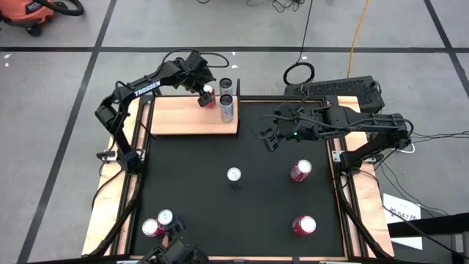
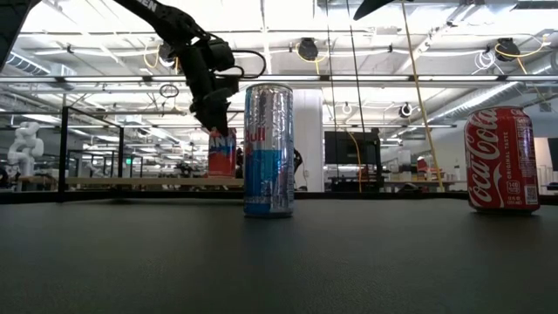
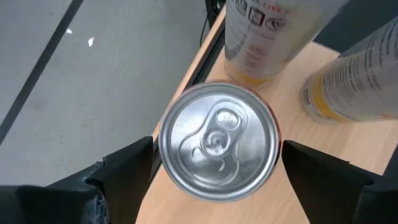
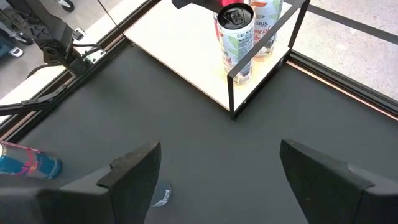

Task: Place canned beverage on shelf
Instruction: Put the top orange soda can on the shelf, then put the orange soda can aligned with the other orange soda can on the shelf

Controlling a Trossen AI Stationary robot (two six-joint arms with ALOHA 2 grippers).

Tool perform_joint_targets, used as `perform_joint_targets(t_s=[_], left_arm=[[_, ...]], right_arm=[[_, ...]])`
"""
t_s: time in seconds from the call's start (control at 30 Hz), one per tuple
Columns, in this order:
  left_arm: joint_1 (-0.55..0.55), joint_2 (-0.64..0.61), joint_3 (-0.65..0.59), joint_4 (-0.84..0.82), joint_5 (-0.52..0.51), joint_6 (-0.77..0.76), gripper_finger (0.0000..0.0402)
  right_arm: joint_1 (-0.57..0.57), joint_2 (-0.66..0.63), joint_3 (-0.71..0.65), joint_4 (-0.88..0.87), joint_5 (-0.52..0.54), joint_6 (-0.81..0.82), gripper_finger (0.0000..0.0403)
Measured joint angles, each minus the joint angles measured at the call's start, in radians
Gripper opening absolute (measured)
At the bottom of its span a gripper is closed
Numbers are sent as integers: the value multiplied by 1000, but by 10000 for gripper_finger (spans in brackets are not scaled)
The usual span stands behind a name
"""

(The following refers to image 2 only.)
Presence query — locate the red Coca-Cola can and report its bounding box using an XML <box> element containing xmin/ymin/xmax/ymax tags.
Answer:
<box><xmin>463</xmin><ymin>106</ymin><xmax>542</xmax><ymax>215</ymax></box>

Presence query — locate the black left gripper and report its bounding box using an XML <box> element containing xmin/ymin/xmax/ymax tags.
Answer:
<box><xmin>177</xmin><ymin>37</ymin><xmax>242</xmax><ymax>138</ymax></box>

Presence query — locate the black-framed wooden shelf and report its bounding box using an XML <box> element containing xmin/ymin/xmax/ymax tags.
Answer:
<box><xmin>58</xmin><ymin>106</ymin><xmax>245</xmax><ymax>205</ymax></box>

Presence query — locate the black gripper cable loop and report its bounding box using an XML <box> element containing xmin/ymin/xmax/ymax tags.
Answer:
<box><xmin>229</xmin><ymin>49</ymin><xmax>268</xmax><ymax>80</ymax></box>

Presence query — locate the white pillar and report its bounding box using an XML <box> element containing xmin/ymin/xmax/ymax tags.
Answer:
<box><xmin>293</xmin><ymin>89</ymin><xmax>325</xmax><ymax>193</ymax></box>

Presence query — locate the yellow cable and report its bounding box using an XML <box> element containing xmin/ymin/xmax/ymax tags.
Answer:
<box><xmin>399</xmin><ymin>0</ymin><xmax>445</xmax><ymax>193</ymax></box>

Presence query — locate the black monitor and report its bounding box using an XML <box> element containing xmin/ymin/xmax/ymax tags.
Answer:
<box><xmin>323</xmin><ymin>130</ymin><xmax>381</xmax><ymax>166</ymax></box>

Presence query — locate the red blue Fanta can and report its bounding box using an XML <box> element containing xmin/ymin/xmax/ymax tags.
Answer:
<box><xmin>207</xmin><ymin>126</ymin><xmax>239</xmax><ymax>179</ymax></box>

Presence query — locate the blue silver Red Bull can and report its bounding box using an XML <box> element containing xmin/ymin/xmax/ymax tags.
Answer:
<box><xmin>242</xmin><ymin>82</ymin><xmax>296</xmax><ymax>219</ymax></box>

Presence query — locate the hanging black ring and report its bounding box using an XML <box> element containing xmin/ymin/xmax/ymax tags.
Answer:
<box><xmin>158</xmin><ymin>83</ymin><xmax>180</xmax><ymax>99</ymax></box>

